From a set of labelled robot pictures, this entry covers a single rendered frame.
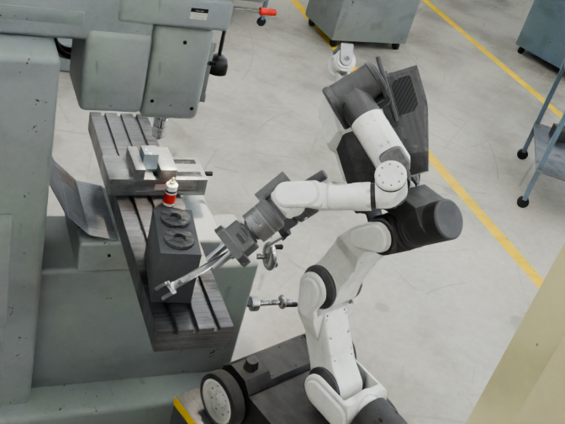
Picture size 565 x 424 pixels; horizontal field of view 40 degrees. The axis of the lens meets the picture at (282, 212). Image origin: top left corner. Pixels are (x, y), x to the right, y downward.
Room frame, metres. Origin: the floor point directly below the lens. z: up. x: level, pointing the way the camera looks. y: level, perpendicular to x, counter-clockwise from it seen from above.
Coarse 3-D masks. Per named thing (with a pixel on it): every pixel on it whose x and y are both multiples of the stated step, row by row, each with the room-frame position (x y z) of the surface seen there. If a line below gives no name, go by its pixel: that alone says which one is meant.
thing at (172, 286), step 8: (208, 264) 1.57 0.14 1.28; (192, 272) 1.54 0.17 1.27; (200, 272) 1.55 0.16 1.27; (168, 280) 1.50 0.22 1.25; (176, 280) 1.51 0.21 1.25; (184, 280) 1.51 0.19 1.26; (160, 288) 1.47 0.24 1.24; (168, 288) 1.48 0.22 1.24; (176, 288) 1.49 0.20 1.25; (168, 296) 1.46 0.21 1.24
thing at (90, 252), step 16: (192, 208) 2.37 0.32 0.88; (208, 208) 2.41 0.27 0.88; (208, 224) 2.31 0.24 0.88; (80, 240) 2.02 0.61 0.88; (96, 240) 2.04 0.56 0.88; (112, 240) 2.06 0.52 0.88; (208, 240) 2.22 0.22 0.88; (80, 256) 2.00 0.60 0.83; (96, 256) 2.02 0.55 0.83; (112, 256) 2.05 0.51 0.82
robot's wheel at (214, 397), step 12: (216, 372) 1.91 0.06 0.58; (204, 384) 1.91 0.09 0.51; (216, 384) 1.90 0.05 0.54; (228, 384) 1.86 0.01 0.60; (204, 396) 1.90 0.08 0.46; (216, 396) 1.89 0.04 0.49; (228, 396) 1.83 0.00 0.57; (240, 396) 1.84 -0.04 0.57; (204, 408) 1.89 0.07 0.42; (216, 408) 1.88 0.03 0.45; (228, 408) 1.84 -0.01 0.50; (240, 408) 1.82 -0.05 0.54; (216, 420) 1.84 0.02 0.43; (228, 420) 1.81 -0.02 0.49; (240, 420) 1.82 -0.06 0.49
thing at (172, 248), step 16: (160, 208) 1.94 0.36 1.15; (176, 208) 1.94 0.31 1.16; (160, 224) 1.86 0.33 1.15; (176, 224) 1.86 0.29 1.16; (192, 224) 1.91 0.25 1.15; (160, 240) 1.79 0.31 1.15; (176, 240) 1.79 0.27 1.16; (192, 240) 1.81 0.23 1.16; (160, 256) 1.73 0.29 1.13; (176, 256) 1.75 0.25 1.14; (192, 256) 1.77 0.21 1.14; (160, 272) 1.74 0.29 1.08; (176, 272) 1.75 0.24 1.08; (192, 288) 1.77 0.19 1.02
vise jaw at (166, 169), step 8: (160, 152) 2.37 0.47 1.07; (168, 152) 2.39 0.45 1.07; (160, 160) 2.33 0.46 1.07; (168, 160) 2.34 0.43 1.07; (160, 168) 2.28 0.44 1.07; (168, 168) 2.29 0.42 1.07; (176, 168) 2.30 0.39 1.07; (160, 176) 2.27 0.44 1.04; (168, 176) 2.28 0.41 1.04; (176, 176) 2.30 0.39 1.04
